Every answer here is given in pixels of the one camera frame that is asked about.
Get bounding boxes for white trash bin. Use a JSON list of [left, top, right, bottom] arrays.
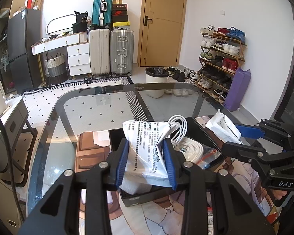
[[145, 67, 169, 99]]

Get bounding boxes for anime printed desk mat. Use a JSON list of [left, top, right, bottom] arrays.
[[75, 120, 274, 234]]

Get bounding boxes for white dressing desk with drawers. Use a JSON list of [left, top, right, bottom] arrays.
[[31, 32, 91, 77]]

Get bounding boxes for white foam block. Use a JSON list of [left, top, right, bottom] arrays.
[[119, 178, 152, 195]]

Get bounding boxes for black handbag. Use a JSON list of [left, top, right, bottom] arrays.
[[72, 11, 88, 33]]

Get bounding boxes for person's right hand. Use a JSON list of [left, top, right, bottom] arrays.
[[269, 189, 294, 208]]

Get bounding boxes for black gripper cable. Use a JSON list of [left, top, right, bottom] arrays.
[[0, 104, 25, 223]]

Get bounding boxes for small white paper packet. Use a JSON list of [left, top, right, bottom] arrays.
[[206, 109, 243, 144]]

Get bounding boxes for silver aluminium suitcase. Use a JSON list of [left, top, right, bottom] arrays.
[[110, 29, 134, 77]]

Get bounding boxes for white charging cable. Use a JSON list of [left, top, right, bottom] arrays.
[[168, 115, 189, 150]]

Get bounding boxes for green white sachet packet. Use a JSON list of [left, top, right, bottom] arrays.
[[122, 120, 178, 187]]

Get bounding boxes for wooden shoe rack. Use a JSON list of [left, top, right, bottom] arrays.
[[197, 25, 246, 105]]

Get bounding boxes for grey white woven basket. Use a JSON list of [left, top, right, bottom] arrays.
[[45, 52, 68, 85]]

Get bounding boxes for tan wooden door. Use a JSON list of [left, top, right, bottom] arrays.
[[137, 0, 186, 67]]

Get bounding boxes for white rope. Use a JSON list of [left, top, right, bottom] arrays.
[[175, 136, 222, 170]]

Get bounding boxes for grey side cabinet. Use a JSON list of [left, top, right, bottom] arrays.
[[0, 96, 37, 187]]

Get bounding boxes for white suitcase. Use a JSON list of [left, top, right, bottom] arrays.
[[89, 29, 110, 75]]

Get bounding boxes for black refrigerator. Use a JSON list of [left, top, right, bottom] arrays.
[[7, 9, 42, 93]]

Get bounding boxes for purple paper bag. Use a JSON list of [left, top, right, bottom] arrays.
[[224, 67, 251, 111]]

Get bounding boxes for black cardboard box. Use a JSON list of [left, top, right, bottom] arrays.
[[108, 116, 234, 208]]

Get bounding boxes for stacked shoe boxes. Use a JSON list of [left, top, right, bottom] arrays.
[[112, 0, 131, 30]]

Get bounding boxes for red edged white packet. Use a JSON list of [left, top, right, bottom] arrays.
[[207, 207, 213, 234]]

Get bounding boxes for oval black framed mirror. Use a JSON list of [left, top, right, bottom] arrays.
[[46, 14, 76, 36]]

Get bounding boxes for teal suitcase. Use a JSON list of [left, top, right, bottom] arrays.
[[92, 0, 113, 29]]

